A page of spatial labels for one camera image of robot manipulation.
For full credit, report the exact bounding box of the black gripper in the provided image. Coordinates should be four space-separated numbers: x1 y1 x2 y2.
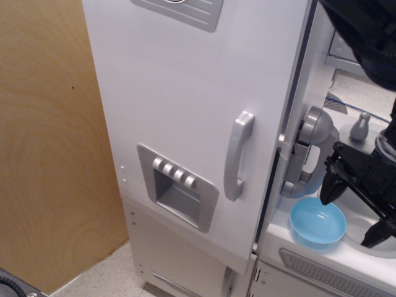
319 117 396 248

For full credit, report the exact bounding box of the white fridge door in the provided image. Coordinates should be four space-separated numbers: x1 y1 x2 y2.
123 201 257 296
83 1 312 273

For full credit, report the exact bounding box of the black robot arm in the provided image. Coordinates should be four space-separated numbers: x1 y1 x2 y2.
320 1 395 248

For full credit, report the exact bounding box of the grey top fridge panel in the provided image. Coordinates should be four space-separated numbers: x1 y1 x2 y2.
131 0 223 33

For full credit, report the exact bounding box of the grey toy sink basin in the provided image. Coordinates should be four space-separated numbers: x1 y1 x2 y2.
333 187 395 259

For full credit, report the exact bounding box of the blue plastic bowl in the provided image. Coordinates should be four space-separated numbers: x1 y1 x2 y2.
289 197 347 251

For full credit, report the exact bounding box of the grey toy faucet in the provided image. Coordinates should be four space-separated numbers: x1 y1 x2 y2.
336 112 395 157

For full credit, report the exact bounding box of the grey oven vent panel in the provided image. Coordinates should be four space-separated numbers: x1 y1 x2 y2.
278 248 395 296

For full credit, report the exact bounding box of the grey toy phone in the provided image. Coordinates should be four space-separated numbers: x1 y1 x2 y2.
281 106 339 199

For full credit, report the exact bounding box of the white kitchen cabinet body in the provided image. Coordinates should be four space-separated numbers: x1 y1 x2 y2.
251 2 395 296

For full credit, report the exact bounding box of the white toy microwave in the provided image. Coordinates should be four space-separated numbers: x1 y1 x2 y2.
325 30 365 75

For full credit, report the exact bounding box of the grey ice dispenser panel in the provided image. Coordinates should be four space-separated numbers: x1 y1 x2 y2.
137 144 219 233

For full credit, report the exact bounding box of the wooden board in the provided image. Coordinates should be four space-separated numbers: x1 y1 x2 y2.
1 1 127 293

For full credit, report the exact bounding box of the black object bottom left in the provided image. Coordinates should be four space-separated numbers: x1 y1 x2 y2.
1 269 48 297

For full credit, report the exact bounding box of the blue cable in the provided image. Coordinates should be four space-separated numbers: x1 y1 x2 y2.
325 97 392 124

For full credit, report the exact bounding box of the grey upper door handle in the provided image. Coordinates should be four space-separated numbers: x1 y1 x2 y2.
223 111 255 202

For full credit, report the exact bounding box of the grey door handle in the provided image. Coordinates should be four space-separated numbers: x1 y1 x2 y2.
221 266 235 297
223 111 255 202

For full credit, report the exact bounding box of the grey lower door handle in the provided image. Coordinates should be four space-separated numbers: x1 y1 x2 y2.
221 266 235 297

